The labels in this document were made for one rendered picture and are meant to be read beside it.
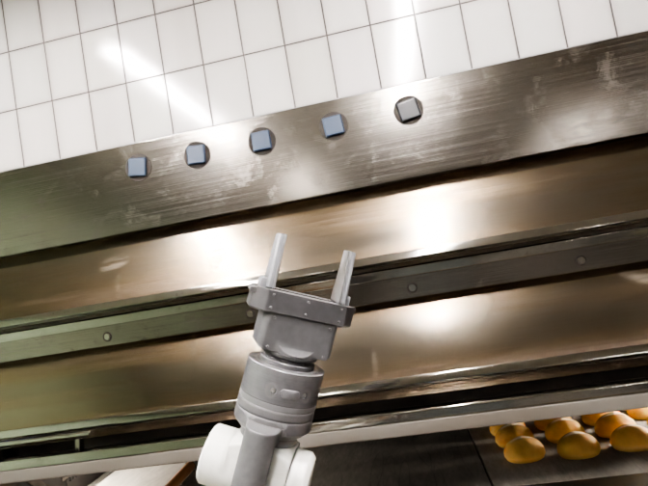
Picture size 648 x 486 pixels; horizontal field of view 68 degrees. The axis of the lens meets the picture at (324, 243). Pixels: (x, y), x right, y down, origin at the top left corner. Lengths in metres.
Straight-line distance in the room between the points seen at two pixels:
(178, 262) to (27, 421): 0.53
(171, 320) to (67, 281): 0.29
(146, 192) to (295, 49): 0.49
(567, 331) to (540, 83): 0.53
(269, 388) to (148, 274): 0.74
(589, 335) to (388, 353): 0.41
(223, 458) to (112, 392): 0.75
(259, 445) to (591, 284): 0.84
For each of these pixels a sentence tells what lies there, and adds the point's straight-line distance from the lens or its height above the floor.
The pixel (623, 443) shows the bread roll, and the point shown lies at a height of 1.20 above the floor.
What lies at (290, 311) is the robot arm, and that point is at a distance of 0.52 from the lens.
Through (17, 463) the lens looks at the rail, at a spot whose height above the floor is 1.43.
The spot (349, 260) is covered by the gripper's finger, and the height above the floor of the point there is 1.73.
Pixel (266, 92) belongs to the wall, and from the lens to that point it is 1.17.
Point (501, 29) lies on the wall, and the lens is 1.20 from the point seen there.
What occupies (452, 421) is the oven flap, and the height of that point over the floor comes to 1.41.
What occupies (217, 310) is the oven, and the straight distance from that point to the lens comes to 1.15.
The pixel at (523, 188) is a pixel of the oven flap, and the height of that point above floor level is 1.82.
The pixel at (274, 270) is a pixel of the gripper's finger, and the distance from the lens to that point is 0.52.
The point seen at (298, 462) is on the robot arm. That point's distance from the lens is 0.57.
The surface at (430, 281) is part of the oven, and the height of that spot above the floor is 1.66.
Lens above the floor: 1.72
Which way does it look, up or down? 3 degrees up
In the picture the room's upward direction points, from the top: 10 degrees counter-clockwise
